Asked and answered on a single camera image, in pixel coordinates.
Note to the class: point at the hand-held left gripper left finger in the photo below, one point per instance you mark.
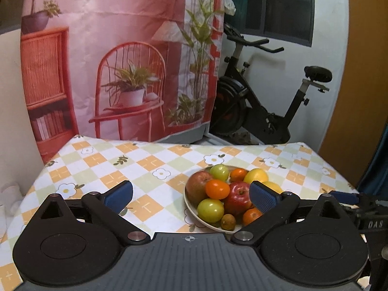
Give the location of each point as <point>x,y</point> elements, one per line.
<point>119,197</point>

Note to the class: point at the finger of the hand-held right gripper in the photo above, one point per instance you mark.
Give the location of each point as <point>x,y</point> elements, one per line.
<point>345,197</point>

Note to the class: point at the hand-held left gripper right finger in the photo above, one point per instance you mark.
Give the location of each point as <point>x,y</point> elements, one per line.
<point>263,197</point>

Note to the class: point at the yellow lemon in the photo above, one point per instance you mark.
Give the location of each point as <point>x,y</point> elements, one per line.
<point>274,186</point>
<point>257,175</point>

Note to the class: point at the orange tangerine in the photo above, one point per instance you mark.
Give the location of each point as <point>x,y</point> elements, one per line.
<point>251,215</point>
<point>217,189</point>
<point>239,175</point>

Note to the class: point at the red apple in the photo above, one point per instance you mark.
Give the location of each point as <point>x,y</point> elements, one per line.
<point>238,198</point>

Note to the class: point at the brown kiwi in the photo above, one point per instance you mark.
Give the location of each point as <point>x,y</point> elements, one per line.
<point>228,222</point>

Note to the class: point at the small green apple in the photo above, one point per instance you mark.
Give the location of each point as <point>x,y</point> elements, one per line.
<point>219,172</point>

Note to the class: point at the large green apple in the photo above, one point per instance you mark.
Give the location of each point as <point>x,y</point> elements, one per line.
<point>210,209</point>

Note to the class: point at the beige round plate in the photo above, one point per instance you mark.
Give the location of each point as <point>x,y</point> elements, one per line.
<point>191,210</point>

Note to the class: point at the checked floral tablecloth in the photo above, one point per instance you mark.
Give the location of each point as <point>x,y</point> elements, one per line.
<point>136,163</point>

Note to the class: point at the teal curtain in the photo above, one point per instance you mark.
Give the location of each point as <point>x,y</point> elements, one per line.
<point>376,169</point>

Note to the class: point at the brown apple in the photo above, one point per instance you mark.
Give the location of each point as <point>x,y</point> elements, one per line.
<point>197,188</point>

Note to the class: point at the black exercise bike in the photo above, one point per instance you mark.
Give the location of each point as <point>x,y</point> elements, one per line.
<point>242,109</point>

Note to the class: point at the brown wooden door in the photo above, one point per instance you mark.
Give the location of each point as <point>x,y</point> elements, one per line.
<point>357,97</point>

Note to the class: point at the printed backdrop cloth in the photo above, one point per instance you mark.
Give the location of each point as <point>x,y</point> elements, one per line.
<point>121,21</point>

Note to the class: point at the dark window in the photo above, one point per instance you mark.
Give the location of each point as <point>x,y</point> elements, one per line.
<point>282,6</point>

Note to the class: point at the white crumpled bag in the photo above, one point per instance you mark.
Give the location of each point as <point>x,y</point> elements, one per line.
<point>229,6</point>

